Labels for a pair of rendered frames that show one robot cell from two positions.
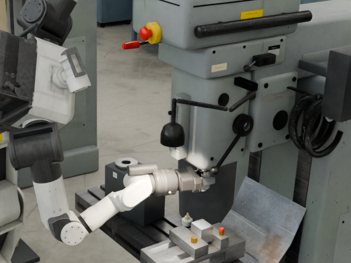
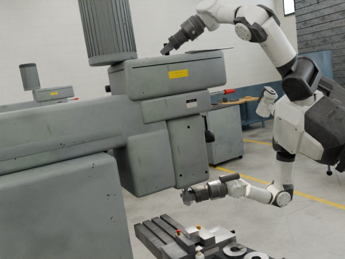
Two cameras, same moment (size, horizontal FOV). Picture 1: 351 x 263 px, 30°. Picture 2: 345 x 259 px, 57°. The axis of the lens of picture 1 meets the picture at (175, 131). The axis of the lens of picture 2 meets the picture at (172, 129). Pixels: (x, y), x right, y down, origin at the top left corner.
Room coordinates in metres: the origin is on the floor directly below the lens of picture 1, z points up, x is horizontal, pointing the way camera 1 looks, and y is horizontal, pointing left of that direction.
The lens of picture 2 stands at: (3.41, 0.19, 1.80)
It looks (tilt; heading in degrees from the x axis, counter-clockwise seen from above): 9 degrees down; 192
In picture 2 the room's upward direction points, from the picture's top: 8 degrees counter-clockwise
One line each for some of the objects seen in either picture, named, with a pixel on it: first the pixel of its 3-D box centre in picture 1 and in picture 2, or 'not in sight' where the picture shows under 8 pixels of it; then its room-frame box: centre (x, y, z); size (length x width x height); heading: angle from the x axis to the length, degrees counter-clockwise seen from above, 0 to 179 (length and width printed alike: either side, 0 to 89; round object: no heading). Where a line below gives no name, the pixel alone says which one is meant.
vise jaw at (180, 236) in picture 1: (188, 241); (202, 235); (1.94, -0.06, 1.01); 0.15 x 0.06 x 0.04; 37
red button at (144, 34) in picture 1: (146, 33); not in sight; (1.83, 0.10, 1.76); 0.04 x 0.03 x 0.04; 39
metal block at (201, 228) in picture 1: (201, 231); (191, 235); (1.98, -0.11, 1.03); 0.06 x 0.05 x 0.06; 37
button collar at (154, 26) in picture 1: (152, 32); not in sight; (1.84, 0.08, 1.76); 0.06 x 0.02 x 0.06; 39
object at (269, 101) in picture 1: (251, 102); (141, 158); (2.11, -0.25, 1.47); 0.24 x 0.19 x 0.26; 39
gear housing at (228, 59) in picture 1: (222, 47); (166, 105); (2.01, -0.14, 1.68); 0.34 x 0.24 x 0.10; 129
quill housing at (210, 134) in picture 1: (208, 112); (179, 148); (1.99, -0.11, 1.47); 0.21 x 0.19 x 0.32; 39
